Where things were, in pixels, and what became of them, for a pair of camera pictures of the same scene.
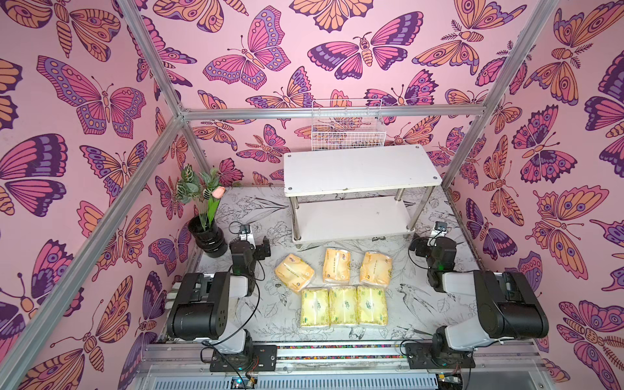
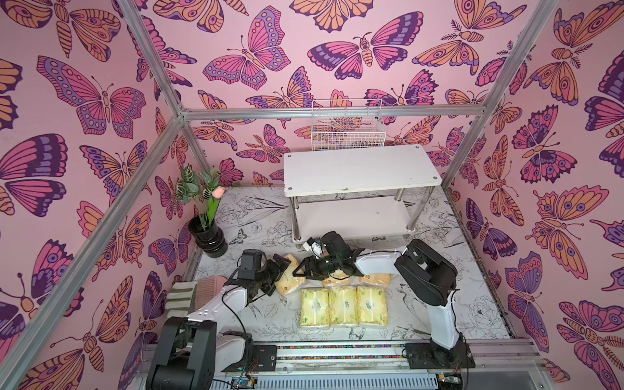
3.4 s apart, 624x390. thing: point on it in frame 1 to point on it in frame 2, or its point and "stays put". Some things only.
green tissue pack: (371, 305) stays put
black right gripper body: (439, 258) to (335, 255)
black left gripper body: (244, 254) to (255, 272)
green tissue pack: (315, 306) stays put
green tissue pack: (343, 305) stays put
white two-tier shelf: (358, 192) stays put
